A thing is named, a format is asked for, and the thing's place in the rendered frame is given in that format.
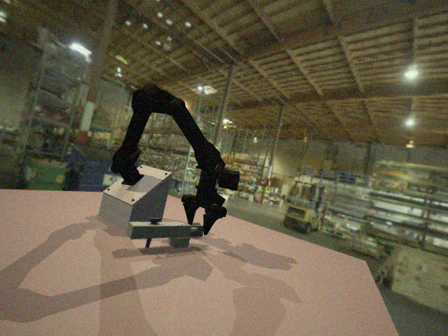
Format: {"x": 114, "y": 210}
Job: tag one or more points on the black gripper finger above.
{"x": 190, "y": 212}
{"x": 208, "y": 222}

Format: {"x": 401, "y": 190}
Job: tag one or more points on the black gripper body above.
{"x": 203, "y": 199}

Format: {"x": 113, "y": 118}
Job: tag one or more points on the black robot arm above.
{"x": 150, "y": 99}

